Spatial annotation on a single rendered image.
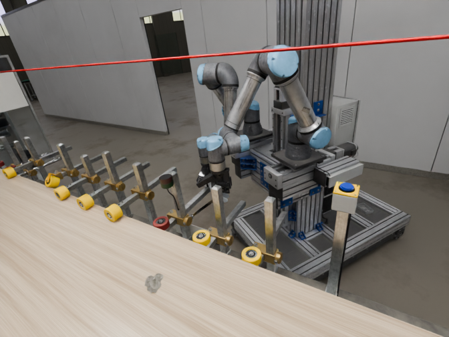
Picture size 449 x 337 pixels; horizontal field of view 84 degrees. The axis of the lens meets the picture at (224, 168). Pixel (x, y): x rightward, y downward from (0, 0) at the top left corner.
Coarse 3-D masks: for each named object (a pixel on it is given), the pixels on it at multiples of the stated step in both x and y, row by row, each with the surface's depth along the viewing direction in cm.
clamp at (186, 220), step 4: (168, 216) 135; (172, 216) 133; (176, 216) 133; (188, 216) 132; (176, 220) 133; (180, 220) 131; (184, 220) 130; (188, 220) 131; (180, 224) 133; (184, 224) 130; (188, 224) 131
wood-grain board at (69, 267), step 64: (0, 192) 172; (0, 256) 115; (64, 256) 111; (128, 256) 107; (192, 256) 103; (0, 320) 86; (64, 320) 84; (128, 320) 81; (192, 320) 79; (256, 320) 77; (320, 320) 75; (384, 320) 73
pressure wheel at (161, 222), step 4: (156, 220) 126; (160, 220) 124; (164, 220) 125; (168, 220) 125; (156, 224) 123; (160, 224) 122; (164, 224) 122; (168, 224) 125; (160, 228) 122; (164, 228) 123
